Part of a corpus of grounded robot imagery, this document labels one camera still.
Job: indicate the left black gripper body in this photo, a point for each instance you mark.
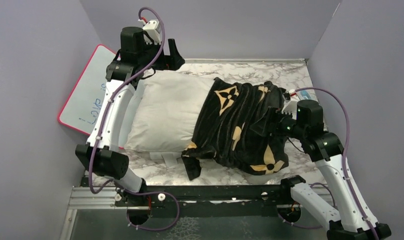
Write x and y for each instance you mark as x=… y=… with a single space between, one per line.
x=164 y=62

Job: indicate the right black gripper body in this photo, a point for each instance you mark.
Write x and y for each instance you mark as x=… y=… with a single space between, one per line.
x=284 y=124

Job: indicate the white pillow insert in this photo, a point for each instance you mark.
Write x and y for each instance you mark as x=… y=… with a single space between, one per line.
x=165 y=119

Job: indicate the black floral pillowcase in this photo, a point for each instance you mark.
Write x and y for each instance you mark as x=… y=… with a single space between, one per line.
x=222 y=131

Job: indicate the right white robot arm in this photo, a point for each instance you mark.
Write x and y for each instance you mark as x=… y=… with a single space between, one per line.
x=351 y=219

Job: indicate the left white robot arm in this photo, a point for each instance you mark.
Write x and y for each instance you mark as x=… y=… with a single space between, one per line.
x=142 y=48

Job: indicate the blue packaged small item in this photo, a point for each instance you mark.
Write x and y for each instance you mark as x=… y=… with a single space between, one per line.
x=304 y=94

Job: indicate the pink framed whiteboard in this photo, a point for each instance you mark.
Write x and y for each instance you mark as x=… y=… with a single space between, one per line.
x=82 y=107

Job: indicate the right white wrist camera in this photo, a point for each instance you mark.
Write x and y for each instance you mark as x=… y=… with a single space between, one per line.
x=290 y=105

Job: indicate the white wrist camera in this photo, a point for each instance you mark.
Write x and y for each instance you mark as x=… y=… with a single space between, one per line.
x=290 y=105
x=152 y=32

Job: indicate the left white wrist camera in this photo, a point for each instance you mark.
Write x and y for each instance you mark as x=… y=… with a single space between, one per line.
x=152 y=32

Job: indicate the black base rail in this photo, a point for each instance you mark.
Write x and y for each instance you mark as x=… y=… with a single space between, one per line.
x=205 y=201

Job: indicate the aluminium frame rail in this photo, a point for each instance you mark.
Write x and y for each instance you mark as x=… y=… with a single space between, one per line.
x=82 y=199

